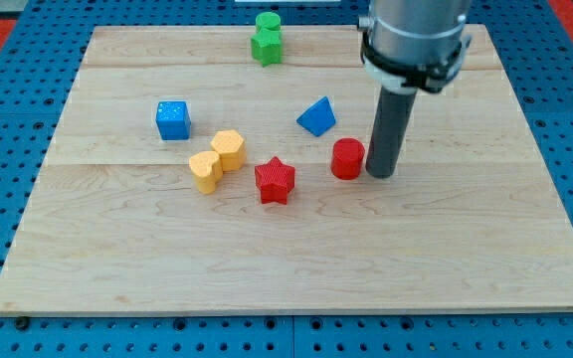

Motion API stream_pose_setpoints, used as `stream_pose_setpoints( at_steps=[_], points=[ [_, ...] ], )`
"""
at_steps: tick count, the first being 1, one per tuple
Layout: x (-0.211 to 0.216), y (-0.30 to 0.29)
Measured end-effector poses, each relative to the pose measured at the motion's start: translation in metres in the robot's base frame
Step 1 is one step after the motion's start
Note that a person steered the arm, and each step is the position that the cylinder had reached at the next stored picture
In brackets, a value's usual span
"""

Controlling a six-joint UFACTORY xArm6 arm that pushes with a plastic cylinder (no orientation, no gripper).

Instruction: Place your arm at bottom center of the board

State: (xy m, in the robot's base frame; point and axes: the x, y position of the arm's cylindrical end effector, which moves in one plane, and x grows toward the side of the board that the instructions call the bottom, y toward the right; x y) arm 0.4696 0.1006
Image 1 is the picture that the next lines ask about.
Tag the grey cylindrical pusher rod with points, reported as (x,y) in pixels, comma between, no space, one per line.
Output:
(391,120)

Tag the blue cube block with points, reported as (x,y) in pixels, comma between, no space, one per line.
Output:
(173,120)

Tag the yellow hexagon block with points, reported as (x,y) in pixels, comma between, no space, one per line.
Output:
(231,146)

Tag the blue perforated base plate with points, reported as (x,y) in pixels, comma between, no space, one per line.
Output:
(38,65)

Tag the wooden board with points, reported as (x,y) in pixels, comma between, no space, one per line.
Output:
(469,223)

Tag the green star block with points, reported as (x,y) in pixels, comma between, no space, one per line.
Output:
(267,47)

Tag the blue triangular block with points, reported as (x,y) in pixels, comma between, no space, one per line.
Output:
(318,118)

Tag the red cylinder block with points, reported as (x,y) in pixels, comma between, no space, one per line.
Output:
(347,157)

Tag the green cylinder block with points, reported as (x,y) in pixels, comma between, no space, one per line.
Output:
(269,21)

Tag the red star block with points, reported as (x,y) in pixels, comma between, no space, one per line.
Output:
(275,180)

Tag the yellow heart block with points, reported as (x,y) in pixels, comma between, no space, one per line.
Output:
(206,168)

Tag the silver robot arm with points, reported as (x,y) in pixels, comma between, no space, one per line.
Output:
(410,45)

